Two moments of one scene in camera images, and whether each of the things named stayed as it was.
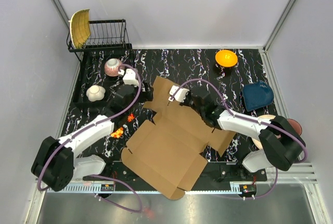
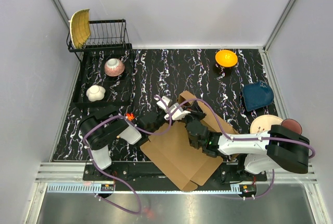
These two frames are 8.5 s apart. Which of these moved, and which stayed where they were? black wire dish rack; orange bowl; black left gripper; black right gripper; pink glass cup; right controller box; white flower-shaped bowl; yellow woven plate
Moved: black right gripper; black left gripper
Stayed: pink glass cup; white flower-shaped bowl; black wire dish rack; orange bowl; yellow woven plate; right controller box
